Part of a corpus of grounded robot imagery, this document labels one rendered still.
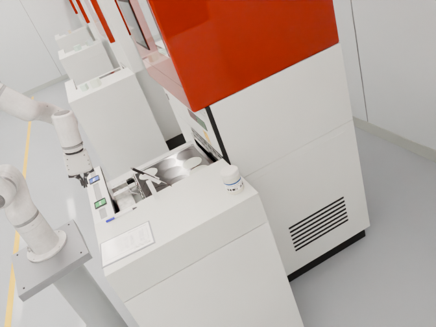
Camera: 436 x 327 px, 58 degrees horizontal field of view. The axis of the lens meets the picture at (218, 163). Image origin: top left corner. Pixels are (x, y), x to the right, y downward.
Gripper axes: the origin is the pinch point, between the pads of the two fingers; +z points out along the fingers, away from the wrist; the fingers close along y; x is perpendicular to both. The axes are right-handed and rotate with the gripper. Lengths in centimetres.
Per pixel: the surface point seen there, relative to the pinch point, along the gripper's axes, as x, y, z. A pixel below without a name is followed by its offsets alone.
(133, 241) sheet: 34.6, -11.7, 12.5
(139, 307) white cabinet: 45, -7, 35
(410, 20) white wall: -29, -205, -31
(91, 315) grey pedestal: -1, 16, 73
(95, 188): -22.5, -3.2, 15.6
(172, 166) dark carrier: -17.3, -42.1, 13.1
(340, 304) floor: 38, -105, 92
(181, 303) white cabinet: 45, -23, 41
